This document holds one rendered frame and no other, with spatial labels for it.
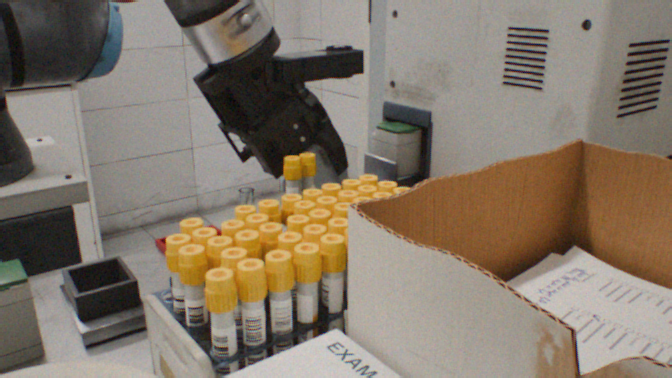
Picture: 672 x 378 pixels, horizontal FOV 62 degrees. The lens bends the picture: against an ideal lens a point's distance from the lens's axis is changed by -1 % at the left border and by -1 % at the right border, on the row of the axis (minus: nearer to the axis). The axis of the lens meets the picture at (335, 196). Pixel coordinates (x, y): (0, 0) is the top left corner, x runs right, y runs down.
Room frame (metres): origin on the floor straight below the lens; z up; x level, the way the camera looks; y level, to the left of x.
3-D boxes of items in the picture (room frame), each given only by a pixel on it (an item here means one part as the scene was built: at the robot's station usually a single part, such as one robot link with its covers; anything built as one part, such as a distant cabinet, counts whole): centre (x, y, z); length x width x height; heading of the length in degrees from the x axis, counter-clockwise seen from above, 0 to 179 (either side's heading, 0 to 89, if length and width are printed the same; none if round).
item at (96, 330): (0.41, 0.20, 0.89); 0.09 x 0.05 x 0.04; 35
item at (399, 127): (0.65, -0.07, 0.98); 0.05 x 0.04 x 0.01; 37
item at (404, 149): (0.65, -0.07, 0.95); 0.05 x 0.04 x 0.06; 37
